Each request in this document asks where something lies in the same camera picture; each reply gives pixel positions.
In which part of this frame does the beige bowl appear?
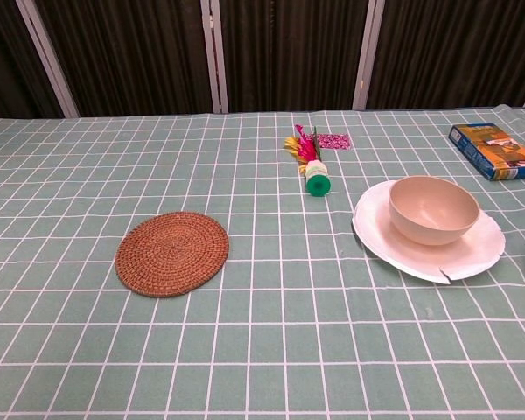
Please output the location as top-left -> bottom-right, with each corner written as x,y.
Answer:
388,175 -> 481,247

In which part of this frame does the colourful feather shuttlecock green base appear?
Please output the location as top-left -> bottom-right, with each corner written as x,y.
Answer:
283,124 -> 333,199

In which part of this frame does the round woven rattan coaster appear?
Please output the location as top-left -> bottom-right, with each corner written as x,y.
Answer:
115,211 -> 231,299

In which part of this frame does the pink patterned small packet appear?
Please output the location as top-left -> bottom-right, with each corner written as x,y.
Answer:
317,133 -> 354,151

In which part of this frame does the green white-grid tablecloth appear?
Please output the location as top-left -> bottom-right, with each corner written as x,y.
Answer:
0,102 -> 525,420

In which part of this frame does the dark pleated curtain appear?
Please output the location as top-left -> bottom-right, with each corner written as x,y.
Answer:
0,0 -> 525,122

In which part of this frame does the blue orange cardboard box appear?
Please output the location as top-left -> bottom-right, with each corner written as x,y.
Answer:
447,122 -> 525,182

